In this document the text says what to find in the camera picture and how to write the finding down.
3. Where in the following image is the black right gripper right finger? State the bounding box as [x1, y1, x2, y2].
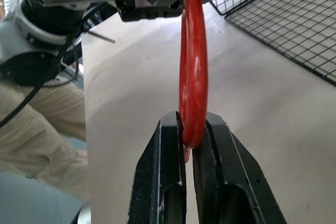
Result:
[192, 111, 287, 224]

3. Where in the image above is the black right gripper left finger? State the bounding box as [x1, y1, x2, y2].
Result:
[128, 110, 187, 224]

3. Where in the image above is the red bottle opener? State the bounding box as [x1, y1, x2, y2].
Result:
[178, 0, 209, 163]

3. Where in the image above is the person in khaki trousers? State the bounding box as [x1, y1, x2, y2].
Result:
[0, 0, 92, 201]

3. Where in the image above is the grey cable tie tail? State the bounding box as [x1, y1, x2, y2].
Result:
[87, 29, 116, 44]

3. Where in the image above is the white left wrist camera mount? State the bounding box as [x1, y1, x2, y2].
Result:
[12, 6, 86, 47]

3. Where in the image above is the black wire mesh rack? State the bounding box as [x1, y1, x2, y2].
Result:
[209, 0, 336, 88]

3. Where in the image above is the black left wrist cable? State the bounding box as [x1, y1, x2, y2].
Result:
[0, 24, 85, 128]

